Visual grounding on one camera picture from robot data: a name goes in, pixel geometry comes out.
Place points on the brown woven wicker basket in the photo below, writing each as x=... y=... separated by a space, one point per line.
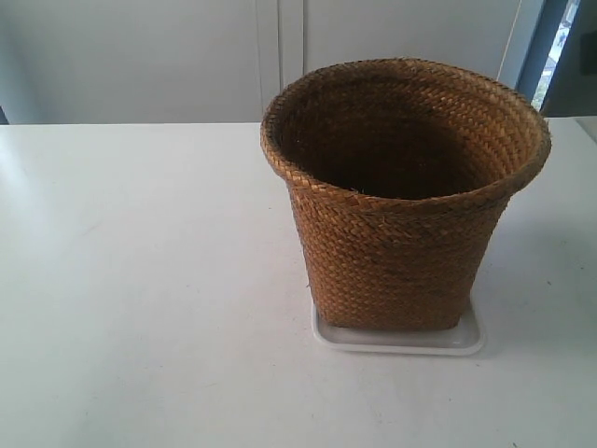
x=398 y=171

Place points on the white plastic tray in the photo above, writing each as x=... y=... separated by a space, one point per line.
x=463 y=340

